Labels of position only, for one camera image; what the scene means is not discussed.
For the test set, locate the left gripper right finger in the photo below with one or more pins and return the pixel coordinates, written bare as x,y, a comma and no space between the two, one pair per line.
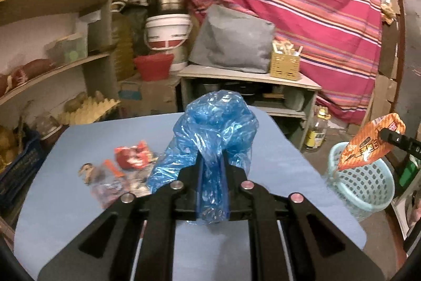
290,239

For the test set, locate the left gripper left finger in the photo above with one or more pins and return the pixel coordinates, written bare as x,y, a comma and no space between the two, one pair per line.
133,239

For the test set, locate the orange snack wrapper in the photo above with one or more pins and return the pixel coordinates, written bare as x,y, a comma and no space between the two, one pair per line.
367,146

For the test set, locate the silver foil wrapper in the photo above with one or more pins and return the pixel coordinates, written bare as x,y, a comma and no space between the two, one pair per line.
110,187

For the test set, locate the red snack wrapper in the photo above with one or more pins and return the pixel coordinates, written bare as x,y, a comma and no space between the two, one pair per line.
134,157

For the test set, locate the blue plastic bag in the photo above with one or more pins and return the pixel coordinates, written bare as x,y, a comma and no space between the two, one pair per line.
217,122

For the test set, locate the green trash bin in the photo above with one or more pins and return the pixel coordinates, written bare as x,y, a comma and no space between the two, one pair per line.
409,171

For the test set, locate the light blue laundry basket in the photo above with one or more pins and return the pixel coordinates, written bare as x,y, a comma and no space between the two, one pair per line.
364,190

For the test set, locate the brown crumpled paper ball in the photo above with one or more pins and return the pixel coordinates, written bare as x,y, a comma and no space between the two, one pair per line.
89,173

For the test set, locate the blue table cloth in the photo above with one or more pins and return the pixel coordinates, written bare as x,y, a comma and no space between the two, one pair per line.
59,204

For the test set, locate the oil bottle on floor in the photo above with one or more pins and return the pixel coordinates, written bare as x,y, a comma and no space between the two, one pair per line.
318,128

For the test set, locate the low wooden shelf unit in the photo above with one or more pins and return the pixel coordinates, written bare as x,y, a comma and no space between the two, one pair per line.
291,103

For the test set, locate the dark blue plastic crate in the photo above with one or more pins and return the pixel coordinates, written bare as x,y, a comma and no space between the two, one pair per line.
17,174

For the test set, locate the yellow egg carton tray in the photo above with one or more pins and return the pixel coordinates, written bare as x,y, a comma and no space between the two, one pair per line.
89,112

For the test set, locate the cardboard box under basin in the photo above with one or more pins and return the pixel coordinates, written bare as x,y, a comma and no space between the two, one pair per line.
146,98

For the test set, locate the yellow utensil holder basket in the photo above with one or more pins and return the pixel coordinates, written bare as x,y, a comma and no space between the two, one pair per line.
285,60

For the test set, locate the red plastic basin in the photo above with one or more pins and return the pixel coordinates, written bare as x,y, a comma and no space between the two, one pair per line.
154,67

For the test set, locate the yellow oil jug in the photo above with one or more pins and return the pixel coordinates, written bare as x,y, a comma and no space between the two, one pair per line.
121,37

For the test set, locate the clear plastic container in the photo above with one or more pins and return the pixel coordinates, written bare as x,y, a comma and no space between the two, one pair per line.
67,49

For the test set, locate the white plastic bucket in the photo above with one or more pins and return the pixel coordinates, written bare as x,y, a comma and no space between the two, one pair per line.
168,34

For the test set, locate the grey fabric cover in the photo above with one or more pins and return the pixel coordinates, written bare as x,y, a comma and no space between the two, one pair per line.
233,40

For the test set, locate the tall wooden shelf unit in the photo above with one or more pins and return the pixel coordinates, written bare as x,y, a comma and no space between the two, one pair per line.
31,83

